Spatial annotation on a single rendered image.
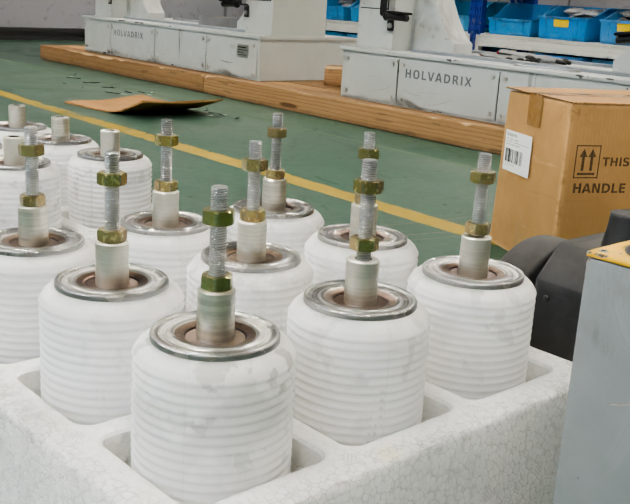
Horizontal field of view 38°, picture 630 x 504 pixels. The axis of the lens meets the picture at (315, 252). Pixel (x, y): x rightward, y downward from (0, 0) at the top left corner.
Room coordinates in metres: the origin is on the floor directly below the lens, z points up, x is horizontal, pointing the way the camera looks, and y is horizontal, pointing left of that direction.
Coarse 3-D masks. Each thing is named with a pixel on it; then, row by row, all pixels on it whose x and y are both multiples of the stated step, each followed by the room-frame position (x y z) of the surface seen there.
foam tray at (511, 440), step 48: (0, 384) 0.57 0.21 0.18; (432, 384) 0.61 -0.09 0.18; (528, 384) 0.63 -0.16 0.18; (0, 432) 0.54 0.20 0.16; (48, 432) 0.51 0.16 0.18; (96, 432) 0.51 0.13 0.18; (432, 432) 0.54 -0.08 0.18; (480, 432) 0.55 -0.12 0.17; (528, 432) 0.59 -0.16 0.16; (0, 480) 0.55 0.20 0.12; (48, 480) 0.49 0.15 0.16; (96, 480) 0.46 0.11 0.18; (144, 480) 0.46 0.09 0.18; (288, 480) 0.47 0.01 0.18; (336, 480) 0.47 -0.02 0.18; (384, 480) 0.49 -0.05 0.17; (432, 480) 0.52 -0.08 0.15; (480, 480) 0.56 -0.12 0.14; (528, 480) 0.60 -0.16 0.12
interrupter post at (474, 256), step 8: (464, 240) 0.66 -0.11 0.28; (472, 240) 0.65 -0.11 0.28; (480, 240) 0.65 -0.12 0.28; (488, 240) 0.65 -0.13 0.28; (464, 248) 0.65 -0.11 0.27; (472, 248) 0.65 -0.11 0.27; (480, 248) 0.65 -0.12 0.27; (488, 248) 0.65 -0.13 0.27; (464, 256) 0.65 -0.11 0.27; (472, 256) 0.65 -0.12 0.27; (480, 256) 0.65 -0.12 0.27; (488, 256) 0.66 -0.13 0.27; (464, 264) 0.65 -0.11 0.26; (472, 264) 0.65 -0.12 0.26; (480, 264) 0.65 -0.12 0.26; (488, 264) 0.66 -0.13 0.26; (464, 272) 0.65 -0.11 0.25; (472, 272) 0.65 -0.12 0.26; (480, 272) 0.65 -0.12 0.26
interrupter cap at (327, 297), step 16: (320, 288) 0.60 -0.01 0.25; (336, 288) 0.60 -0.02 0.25; (384, 288) 0.60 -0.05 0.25; (400, 288) 0.60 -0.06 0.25; (320, 304) 0.56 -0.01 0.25; (336, 304) 0.57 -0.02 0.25; (384, 304) 0.58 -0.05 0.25; (400, 304) 0.57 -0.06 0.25; (416, 304) 0.57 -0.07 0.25; (368, 320) 0.54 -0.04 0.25; (384, 320) 0.55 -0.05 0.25
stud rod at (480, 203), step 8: (480, 160) 0.66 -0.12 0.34; (488, 160) 0.66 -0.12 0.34; (480, 168) 0.66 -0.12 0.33; (488, 168) 0.66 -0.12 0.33; (480, 184) 0.66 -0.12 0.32; (480, 192) 0.66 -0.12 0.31; (480, 200) 0.66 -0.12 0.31; (480, 208) 0.66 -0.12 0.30; (472, 216) 0.66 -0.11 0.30; (480, 216) 0.66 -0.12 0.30
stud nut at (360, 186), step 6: (354, 180) 0.58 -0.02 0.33; (360, 180) 0.58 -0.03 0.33; (378, 180) 0.58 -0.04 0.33; (354, 186) 0.58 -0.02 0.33; (360, 186) 0.57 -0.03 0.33; (366, 186) 0.57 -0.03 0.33; (372, 186) 0.57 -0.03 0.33; (378, 186) 0.57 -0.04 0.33; (360, 192) 0.57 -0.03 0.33; (366, 192) 0.57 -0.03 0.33; (372, 192) 0.57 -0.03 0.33; (378, 192) 0.57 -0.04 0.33
